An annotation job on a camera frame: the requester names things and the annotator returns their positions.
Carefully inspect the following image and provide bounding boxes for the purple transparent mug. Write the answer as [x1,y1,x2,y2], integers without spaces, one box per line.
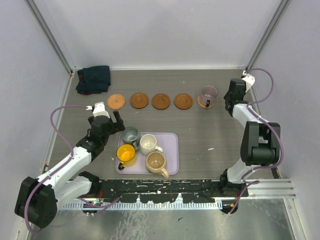
[200,85,218,107]

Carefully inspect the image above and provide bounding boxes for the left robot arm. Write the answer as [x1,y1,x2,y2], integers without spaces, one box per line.
[14,110,125,229]

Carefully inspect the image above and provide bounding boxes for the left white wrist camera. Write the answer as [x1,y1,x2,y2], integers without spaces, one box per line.
[85,102,110,118]

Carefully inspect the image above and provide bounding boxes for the beige ceramic mug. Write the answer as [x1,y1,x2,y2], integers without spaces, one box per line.
[145,152,170,179]

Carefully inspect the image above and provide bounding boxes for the brown wooden coaster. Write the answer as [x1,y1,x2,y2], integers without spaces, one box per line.
[130,92,149,109]
[152,93,171,110]
[174,93,194,110]

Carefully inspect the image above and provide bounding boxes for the dark blue folded cloth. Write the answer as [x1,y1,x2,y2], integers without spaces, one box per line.
[76,65,111,95]

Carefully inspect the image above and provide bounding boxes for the woven rattan coaster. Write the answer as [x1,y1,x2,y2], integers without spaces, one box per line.
[107,94,126,110]
[197,96,215,109]

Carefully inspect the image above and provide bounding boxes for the yellow transparent mug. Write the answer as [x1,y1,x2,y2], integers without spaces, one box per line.
[116,144,137,171]

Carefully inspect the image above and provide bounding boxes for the white ceramic mug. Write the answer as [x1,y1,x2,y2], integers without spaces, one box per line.
[139,134,164,155]

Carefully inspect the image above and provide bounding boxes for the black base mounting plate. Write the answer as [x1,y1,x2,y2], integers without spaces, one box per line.
[71,178,250,204]

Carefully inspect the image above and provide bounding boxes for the lavender plastic tray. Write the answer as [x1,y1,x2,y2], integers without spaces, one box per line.
[115,132,179,175]

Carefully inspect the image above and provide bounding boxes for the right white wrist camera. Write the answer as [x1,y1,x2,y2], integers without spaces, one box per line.
[241,70,256,93]

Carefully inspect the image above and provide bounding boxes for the slotted cable duct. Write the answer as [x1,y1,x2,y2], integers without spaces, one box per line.
[36,201,223,210]

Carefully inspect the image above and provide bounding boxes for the aluminium front rail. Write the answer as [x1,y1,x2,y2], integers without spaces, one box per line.
[24,178,297,200]

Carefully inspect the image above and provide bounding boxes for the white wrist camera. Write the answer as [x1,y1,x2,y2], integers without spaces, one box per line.
[85,102,110,118]
[241,70,256,93]

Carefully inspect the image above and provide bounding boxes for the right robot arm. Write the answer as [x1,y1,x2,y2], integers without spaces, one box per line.
[219,78,281,197]

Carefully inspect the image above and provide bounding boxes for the grey-green ceramic mug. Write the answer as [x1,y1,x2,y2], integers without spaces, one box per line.
[121,126,141,148]

